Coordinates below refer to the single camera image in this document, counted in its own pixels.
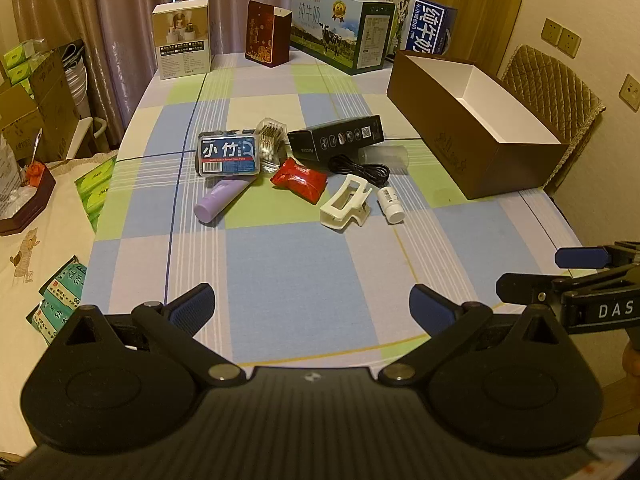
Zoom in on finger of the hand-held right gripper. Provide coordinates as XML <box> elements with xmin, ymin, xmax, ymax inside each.
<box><xmin>496</xmin><ymin>262</ymin><xmax>640</xmax><ymax>307</ymax></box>
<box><xmin>555</xmin><ymin>241</ymin><xmax>640</xmax><ymax>271</ymax></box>

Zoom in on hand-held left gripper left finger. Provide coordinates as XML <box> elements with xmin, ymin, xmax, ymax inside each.
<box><xmin>50</xmin><ymin>283</ymin><xmax>247</xmax><ymax>388</ymax></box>

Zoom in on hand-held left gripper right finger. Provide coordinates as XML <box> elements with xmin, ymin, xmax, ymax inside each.
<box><xmin>377</xmin><ymin>284</ymin><xmax>576</xmax><ymax>387</ymax></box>

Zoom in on purple tube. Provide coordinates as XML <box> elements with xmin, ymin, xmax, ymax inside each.
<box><xmin>194</xmin><ymin>178</ymin><xmax>250</xmax><ymax>225</ymax></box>

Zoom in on small white bottle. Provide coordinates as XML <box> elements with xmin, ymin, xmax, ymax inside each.
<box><xmin>377</xmin><ymin>186</ymin><xmax>405</xmax><ymax>225</ymax></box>

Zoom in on white hair clip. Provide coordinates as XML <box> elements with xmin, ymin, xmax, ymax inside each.
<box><xmin>320</xmin><ymin>174</ymin><xmax>372</xmax><ymax>231</ymax></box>

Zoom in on black cable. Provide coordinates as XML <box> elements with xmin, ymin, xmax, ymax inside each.
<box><xmin>327</xmin><ymin>154</ymin><xmax>391</xmax><ymax>187</ymax></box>

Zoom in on blue label floss pick box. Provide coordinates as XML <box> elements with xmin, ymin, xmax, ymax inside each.
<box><xmin>197</xmin><ymin>130</ymin><xmax>262</xmax><ymax>177</ymax></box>

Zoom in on clear plastic container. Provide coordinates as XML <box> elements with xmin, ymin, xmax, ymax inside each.
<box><xmin>357</xmin><ymin>144</ymin><xmax>410</xmax><ymax>174</ymax></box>

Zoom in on red snack packet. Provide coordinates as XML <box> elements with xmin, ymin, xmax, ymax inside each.
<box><xmin>270</xmin><ymin>156</ymin><xmax>329</xmax><ymax>205</ymax></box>

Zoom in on brown cardboard box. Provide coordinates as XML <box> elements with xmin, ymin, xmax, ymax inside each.
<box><xmin>386</xmin><ymin>50</ymin><xmax>571</xmax><ymax>201</ymax></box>

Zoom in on clear cotton swab pack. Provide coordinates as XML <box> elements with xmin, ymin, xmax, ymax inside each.
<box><xmin>256</xmin><ymin>117</ymin><xmax>287</xmax><ymax>172</ymax></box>

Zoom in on black product box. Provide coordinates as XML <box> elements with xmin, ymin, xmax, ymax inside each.
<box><xmin>287</xmin><ymin>114</ymin><xmax>385</xmax><ymax>162</ymax></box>

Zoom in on plaid tablecloth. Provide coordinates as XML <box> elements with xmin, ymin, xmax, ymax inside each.
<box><xmin>82</xmin><ymin>51</ymin><xmax>584</xmax><ymax>367</ymax></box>

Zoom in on green medicine packet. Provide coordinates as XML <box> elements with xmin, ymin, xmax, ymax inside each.
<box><xmin>25</xmin><ymin>299</ymin><xmax>77</xmax><ymax>347</ymax></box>
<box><xmin>39</xmin><ymin>255</ymin><xmax>89</xmax><ymax>312</ymax></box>

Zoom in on green tissue pack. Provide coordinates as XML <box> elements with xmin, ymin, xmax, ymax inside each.
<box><xmin>74</xmin><ymin>155</ymin><xmax>119</xmax><ymax>234</ymax></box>

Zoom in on white embroidered cloth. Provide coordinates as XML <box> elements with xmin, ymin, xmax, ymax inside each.
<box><xmin>0</xmin><ymin>154</ymin><xmax>122</xmax><ymax>458</ymax></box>

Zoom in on chair with quilted cover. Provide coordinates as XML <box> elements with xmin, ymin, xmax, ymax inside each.
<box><xmin>500</xmin><ymin>44</ymin><xmax>606</xmax><ymax>197</ymax></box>

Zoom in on dark red wooden box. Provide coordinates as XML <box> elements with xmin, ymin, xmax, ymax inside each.
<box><xmin>0</xmin><ymin>157</ymin><xmax>57</xmax><ymax>237</ymax></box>

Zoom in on white chair back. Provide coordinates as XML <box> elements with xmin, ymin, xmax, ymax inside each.
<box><xmin>64</xmin><ymin>117</ymin><xmax>106</xmax><ymax>162</ymax></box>

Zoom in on crinkled plastic bag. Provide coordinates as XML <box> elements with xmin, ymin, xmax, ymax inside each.
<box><xmin>0</xmin><ymin>132</ymin><xmax>32</xmax><ymax>217</ymax></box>

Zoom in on stack of cardboard boxes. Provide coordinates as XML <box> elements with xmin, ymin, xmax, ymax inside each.
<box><xmin>0</xmin><ymin>40</ymin><xmax>92</xmax><ymax>162</ymax></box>

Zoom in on stack of white bowls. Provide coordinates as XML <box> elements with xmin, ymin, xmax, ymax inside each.
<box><xmin>61</xmin><ymin>42</ymin><xmax>91</xmax><ymax>122</ymax></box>

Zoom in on white product box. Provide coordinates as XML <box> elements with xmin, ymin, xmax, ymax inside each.
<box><xmin>152</xmin><ymin>0</ymin><xmax>214</xmax><ymax>81</ymax></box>

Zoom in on blue milk carton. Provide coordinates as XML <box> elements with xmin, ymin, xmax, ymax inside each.
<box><xmin>362</xmin><ymin>0</ymin><xmax>459</xmax><ymax>57</ymax></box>

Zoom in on dark red paper box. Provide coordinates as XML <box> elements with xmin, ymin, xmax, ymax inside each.
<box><xmin>245</xmin><ymin>0</ymin><xmax>292</xmax><ymax>69</ymax></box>

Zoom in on beige curtain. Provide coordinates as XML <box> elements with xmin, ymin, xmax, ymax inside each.
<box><xmin>10</xmin><ymin>0</ymin><xmax>336</xmax><ymax>153</ymax></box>

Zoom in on green tissue packs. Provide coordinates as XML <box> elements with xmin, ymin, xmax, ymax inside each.
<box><xmin>2</xmin><ymin>42</ymin><xmax>52</xmax><ymax>87</ymax></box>

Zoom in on green milk carton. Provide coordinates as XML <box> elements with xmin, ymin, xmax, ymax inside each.
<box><xmin>291</xmin><ymin>0</ymin><xmax>397</xmax><ymax>76</ymax></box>

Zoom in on single wall socket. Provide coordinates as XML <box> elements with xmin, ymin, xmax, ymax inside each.
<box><xmin>619</xmin><ymin>73</ymin><xmax>640</xmax><ymax>112</ymax></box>

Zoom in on double wall socket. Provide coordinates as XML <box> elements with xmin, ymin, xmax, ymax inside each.
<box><xmin>541</xmin><ymin>18</ymin><xmax>582</xmax><ymax>59</ymax></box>

